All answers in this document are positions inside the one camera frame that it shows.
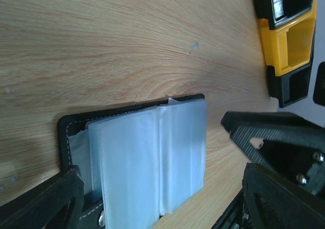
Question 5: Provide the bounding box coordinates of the black bin with blue card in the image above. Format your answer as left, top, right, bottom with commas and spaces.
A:
266, 34, 315, 108

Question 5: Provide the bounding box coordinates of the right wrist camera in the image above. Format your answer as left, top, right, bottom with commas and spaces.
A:
313, 61, 325, 106

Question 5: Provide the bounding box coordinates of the black bin with red card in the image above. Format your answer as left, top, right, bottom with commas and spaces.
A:
253, 0, 313, 30

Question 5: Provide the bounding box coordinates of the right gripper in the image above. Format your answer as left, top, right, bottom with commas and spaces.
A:
221, 111, 324, 195

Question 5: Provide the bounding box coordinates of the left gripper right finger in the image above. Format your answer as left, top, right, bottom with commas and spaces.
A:
243, 163, 324, 228

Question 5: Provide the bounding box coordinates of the black leather card holder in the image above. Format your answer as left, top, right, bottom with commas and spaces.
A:
57, 94, 208, 228

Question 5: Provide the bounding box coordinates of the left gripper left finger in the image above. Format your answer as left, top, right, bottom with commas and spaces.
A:
1, 166, 84, 228

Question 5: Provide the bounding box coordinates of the yellow bin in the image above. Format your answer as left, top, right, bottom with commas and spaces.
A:
257, 0, 317, 76

